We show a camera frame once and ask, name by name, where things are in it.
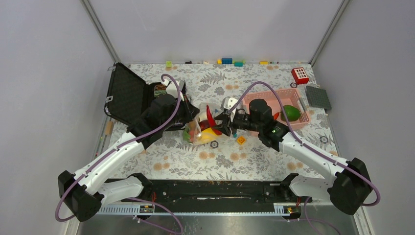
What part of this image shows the blue brick at wall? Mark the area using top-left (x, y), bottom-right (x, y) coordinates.
top-left (221, 58), bottom-right (233, 64)

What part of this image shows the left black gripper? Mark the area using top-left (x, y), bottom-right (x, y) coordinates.
top-left (161, 94), bottom-right (200, 130)

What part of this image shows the wooden block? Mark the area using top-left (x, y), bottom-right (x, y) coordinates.
top-left (104, 121), bottom-right (114, 136)

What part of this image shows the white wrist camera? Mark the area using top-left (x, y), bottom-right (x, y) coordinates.
top-left (221, 96), bottom-right (239, 113)
top-left (161, 79), bottom-right (185, 101)

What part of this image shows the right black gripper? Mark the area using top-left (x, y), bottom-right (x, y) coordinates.
top-left (212, 109), bottom-right (262, 137)

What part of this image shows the red chili toy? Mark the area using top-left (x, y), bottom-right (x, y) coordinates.
top-left (206, 105), bottom-right (222, 136)

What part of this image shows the orange square brick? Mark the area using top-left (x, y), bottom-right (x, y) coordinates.
top-left (236, 136), bottom-right (246, 145)

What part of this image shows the pink plastic basket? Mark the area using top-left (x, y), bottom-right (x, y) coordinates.
top-left (242, 88), bottom-right (311, 130)

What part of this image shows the clear zip top bag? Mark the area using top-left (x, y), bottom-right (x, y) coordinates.
top-left (182, 103), bottom-right (231, 148)

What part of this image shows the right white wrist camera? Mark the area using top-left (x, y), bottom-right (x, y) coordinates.
top-left (221, 96), bottom-right (239, 113)

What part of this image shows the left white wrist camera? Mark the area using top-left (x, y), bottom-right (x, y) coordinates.
top-left (161, 79), bottom-right (185, 101)

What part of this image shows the black open case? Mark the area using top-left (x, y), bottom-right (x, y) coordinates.
top-left (104, 63), bottom-right (185, 130)

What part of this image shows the black ring washer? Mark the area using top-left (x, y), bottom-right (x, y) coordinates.
top-left (210, 141), bottom-right (219, 149)

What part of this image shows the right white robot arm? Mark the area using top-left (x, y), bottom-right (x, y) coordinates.
top-left (214, 97), bottom-right (373, 215)

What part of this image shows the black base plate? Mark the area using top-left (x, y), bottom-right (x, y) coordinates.
top-left (137, 180), bottom-right (306, 213)

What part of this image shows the white radish toy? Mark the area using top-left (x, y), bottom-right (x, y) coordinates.
top-left (198, 111), bottom-right (208, 122)

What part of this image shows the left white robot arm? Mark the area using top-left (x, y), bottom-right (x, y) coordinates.
top-left (55, 94), bottom-right (200, 222)

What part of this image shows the dark grey baseplate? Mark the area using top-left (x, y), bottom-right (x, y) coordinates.
top-left (305, 86), bottom-right (332, 111)

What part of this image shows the dark red eggplant toy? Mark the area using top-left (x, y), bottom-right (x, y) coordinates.
top-left (198, 120), bottom-right (210, 131)

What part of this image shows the yellow pepper toy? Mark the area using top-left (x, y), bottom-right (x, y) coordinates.
top-left (193, 128), bottom-right (221, 145)

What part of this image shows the red grid block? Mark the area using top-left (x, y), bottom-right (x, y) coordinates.
top-left (291, 67), bottom-right (310, 85)

